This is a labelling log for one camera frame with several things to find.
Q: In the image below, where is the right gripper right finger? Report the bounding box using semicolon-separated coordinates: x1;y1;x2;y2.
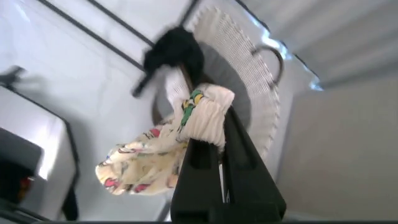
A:
223;105;287;222

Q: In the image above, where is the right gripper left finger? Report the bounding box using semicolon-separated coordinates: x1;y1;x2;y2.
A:
170;138;225;222

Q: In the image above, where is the cream printed garment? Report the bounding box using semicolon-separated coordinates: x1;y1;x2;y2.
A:
95;83;236;197

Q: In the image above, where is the black garment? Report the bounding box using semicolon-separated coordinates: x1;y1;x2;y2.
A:
132;26;206;99

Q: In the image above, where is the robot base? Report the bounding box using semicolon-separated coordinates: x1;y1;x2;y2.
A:
0;83;80;222

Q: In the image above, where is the white laundry basket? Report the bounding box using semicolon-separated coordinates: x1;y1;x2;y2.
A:
151;6;285;162

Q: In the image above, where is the black clothes rack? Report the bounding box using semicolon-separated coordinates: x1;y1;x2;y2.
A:
37;0;200;72

